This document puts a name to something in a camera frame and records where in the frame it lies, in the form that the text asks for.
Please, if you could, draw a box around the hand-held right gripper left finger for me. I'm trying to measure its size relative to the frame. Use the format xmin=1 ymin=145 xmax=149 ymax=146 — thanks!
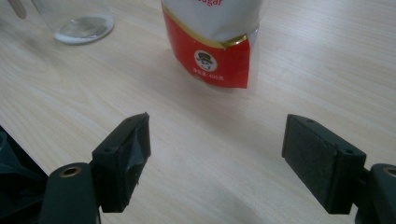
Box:
xmin=92 ymin=112 xmax=152 ymax=214

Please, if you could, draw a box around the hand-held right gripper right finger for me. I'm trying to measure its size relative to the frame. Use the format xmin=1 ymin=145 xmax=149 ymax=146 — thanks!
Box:
xmin=281 ymin=113 xmax=368 ymax=216

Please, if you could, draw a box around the clear glass jar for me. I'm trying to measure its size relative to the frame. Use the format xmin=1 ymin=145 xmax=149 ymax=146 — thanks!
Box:
xmin=31 ymin=0 xmax=116 ymax=46

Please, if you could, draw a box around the clear plastic snack bag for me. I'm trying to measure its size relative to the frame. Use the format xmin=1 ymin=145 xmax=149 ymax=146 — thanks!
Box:
xmin=160 ymin=0 xmax=264 ymax=91

